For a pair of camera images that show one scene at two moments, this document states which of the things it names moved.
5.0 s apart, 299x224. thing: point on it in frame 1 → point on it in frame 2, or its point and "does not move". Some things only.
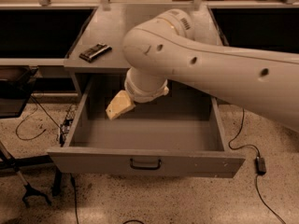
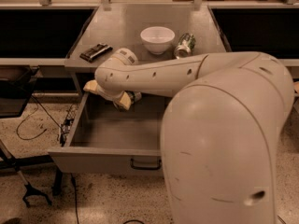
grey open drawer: (176, 135) does not move
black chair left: (16, 88) does not move
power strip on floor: (66, 125) does not move
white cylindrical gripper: (146, 94) → (106, 96)
